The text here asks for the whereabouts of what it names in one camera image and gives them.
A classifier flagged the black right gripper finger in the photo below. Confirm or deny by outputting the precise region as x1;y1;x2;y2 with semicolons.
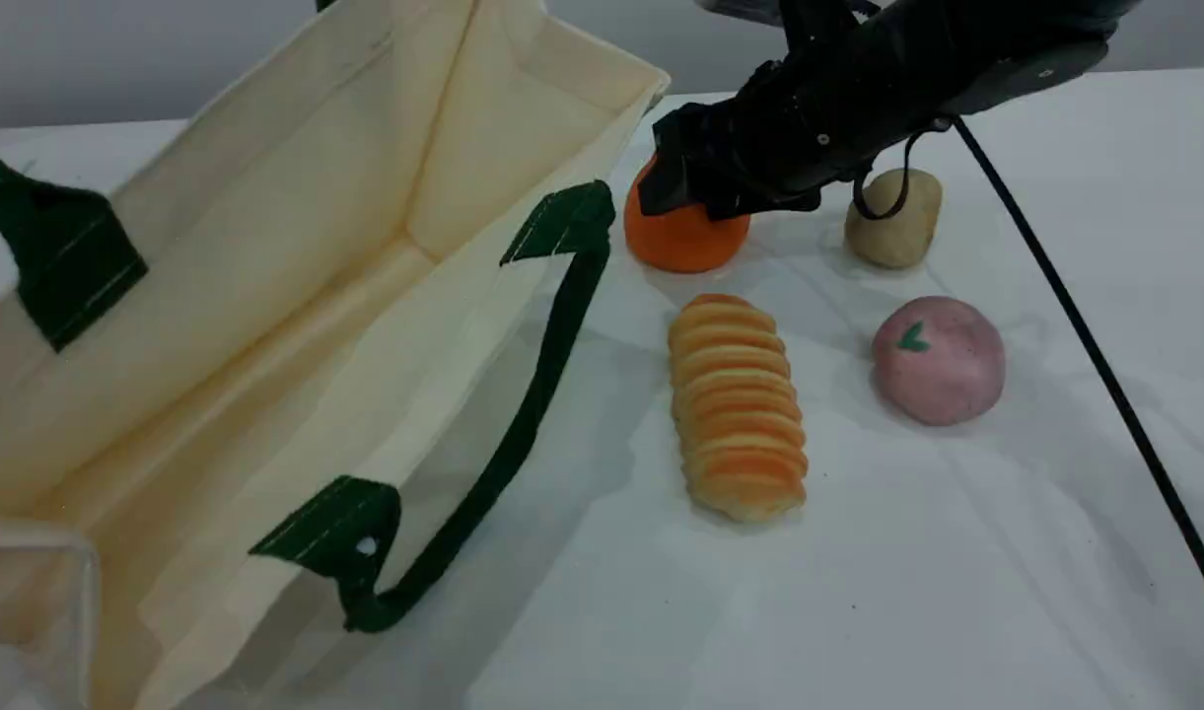
638;146;707;218
705;187;822;223

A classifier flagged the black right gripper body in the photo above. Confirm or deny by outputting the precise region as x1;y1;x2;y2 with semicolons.
653;57;948;200

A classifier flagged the orange fruit with stem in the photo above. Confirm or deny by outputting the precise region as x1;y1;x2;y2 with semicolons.
623;158;752;275

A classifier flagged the pink peach with green leaf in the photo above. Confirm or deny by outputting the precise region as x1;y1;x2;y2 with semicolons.
872;296;1007;427

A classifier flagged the beige potato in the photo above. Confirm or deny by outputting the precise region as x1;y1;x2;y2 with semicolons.
844;168;944;270

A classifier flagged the ridged golden bread loaf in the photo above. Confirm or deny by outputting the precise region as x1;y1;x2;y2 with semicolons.
668;293;810;524

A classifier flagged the short looped black cable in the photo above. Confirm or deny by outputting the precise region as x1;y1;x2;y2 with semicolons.
851;126;925;222

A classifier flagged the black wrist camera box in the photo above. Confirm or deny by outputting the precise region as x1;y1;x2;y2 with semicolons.
942;39;1110;117

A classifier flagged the long black cable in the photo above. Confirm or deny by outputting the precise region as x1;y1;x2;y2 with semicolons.
950;116;1204;642

